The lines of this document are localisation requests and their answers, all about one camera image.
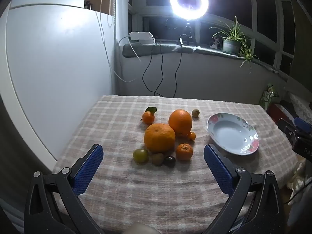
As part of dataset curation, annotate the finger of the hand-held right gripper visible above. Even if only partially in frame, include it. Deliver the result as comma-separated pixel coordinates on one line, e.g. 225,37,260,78
278,117,312,147

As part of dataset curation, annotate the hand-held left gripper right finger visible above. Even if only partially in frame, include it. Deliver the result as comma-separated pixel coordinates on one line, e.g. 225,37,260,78
203,144,284,234

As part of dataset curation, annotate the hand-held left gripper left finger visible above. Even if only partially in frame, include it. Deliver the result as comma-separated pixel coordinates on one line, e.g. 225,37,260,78
24,144,105,234

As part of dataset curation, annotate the white floral plate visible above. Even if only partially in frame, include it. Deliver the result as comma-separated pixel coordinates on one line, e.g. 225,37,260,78
207,113,259,155

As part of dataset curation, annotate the dark round plum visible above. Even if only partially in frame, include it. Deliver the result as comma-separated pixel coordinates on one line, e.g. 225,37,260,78
163,155,176,168

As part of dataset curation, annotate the green round fruit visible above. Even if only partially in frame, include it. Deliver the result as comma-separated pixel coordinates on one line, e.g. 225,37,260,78
133,149,149,164

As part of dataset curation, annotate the brown kiwi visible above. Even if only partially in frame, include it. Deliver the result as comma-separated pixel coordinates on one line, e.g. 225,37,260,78
151,152,165,165

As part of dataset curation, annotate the large smooth orange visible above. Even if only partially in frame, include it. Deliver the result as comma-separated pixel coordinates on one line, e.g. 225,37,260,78
168,109,193,136

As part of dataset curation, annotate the large bumpy orange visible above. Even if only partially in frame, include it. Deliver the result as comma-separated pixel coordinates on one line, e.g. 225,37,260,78
144,123,176,153

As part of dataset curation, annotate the red box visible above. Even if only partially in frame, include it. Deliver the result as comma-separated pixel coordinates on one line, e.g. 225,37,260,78
268,104,293,122

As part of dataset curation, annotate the white plastic bag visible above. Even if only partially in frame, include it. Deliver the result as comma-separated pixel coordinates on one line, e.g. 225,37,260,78
286,158,312,205

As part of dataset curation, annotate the checked tablecloth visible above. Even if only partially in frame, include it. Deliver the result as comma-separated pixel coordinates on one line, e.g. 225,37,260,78
52,95,299,234

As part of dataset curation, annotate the green patterned bag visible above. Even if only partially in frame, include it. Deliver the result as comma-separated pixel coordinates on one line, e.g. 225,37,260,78
259,84,279,110

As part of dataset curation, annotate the small mandarin with leaf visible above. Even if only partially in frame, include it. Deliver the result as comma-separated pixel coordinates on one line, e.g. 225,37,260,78
142,107,158,125

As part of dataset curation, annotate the potted spider plant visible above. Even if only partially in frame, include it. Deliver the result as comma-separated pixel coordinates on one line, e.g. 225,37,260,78
210,16,260,73

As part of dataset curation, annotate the white refrigerator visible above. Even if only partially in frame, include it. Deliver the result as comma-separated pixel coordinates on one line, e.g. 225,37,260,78
0,2,118,225

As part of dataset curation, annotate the grey windowsill cover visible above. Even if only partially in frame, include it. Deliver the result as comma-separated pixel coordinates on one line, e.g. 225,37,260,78
122,43,279,75

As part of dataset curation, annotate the small figurine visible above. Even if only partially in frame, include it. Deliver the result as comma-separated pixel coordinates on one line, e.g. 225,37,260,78
211,35,223,49

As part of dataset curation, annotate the black tripod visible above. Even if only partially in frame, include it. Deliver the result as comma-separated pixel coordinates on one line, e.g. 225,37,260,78
180,19,198,47

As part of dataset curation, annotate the white power strip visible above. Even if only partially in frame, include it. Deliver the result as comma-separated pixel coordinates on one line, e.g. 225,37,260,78
129,32,157,45

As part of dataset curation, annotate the white window frame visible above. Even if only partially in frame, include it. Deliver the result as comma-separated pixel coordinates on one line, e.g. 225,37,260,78
128,0,301,78

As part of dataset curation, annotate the black cable with inline switch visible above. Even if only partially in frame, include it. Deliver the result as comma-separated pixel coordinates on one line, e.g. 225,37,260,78
172,35,184,98

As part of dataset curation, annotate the white cable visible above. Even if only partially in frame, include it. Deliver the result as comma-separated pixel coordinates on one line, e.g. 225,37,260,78
95,0,142,83

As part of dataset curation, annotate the ring light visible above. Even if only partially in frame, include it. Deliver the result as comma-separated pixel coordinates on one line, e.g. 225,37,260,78
170,0,209,20

